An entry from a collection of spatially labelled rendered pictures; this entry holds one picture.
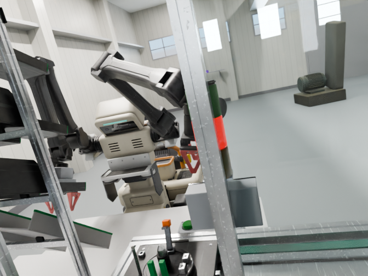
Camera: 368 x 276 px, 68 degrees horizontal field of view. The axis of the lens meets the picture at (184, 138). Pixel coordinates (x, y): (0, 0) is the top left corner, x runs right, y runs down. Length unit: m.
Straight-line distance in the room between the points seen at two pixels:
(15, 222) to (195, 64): 0.63
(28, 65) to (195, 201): 0.49
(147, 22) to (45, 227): 11.15
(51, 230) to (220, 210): 0.43
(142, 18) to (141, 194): 10.57
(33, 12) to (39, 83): 4.55
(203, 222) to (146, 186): 1.00
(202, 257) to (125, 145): 0.78
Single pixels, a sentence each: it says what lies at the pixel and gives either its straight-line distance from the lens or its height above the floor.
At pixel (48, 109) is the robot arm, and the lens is 1.27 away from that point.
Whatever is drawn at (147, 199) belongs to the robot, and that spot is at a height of 0.85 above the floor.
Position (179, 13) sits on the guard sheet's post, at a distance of 0.39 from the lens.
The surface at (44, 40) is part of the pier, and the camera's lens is 5.65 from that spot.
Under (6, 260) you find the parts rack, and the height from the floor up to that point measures 1.19.
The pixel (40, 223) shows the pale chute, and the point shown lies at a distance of 0.71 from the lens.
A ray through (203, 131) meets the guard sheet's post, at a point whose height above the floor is 1.35.
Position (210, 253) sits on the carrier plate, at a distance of 0.78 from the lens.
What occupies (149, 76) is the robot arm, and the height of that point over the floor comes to 1.45.
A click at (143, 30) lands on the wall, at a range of 11.67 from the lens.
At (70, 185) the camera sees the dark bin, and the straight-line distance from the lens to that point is 0.76.
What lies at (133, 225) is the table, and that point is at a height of 0.86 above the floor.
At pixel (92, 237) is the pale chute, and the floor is 1.06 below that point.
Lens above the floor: 1.43
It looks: 13 degrees down
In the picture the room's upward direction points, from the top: 13 degrees counter-clockwise
